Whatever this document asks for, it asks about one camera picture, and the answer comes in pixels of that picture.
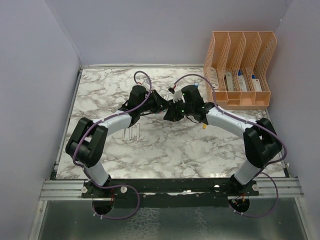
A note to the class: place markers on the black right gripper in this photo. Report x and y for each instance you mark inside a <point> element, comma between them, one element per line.
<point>172,114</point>

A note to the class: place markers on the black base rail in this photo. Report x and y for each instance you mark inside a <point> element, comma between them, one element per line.
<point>168,192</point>

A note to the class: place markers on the orange file organizer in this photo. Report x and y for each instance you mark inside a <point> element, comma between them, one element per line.
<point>248,51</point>

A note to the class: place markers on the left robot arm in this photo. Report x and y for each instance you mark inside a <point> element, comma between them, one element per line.
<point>87,142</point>

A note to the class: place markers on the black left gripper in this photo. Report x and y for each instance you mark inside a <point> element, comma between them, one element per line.
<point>159,103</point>

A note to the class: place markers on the red white box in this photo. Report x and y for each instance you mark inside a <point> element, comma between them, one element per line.
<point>256,83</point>

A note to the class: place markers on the white box in organizer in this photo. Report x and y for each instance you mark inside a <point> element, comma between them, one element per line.
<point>213,78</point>

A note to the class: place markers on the blue white box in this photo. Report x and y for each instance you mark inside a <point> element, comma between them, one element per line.
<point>242,82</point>

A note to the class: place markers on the aluminium frame rail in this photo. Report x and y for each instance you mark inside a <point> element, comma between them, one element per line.
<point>71,190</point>

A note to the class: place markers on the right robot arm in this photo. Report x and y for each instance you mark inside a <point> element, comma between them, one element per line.
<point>259,136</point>

